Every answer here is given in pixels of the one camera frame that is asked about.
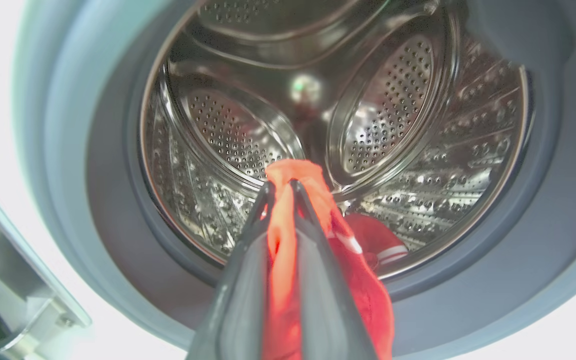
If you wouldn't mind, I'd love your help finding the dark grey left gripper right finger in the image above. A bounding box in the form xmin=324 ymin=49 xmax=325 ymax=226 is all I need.
xmin=289 ymin=179 xmax=380 ymax=360

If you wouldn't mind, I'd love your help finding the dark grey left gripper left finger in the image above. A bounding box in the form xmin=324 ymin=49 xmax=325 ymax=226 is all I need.
xmin=186 ymin=180 xmax=276 ymax=360

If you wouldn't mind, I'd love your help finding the red garment with white stripes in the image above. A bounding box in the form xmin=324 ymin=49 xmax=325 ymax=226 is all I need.
xmin=262 ymin=159 xmax=410 ymax=360

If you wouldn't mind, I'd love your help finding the white front-load washing machine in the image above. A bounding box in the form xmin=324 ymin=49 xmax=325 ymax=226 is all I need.
xmin=12 ymin=0 xmax=576 ymax=360

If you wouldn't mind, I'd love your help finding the washing machine door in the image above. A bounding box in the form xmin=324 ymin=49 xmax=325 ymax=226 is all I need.
xmin=0 ymin=174 xmax=92 ymax=360

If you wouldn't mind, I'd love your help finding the grey rubber door gasket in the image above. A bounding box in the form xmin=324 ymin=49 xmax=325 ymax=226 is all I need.
xmin=85 ymin=0 xmax=576 ymax=357

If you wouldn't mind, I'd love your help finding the stainless steel washer drum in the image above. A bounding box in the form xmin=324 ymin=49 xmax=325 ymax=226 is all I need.
xmin=139 ymin=0 xmax=530 ymax=279

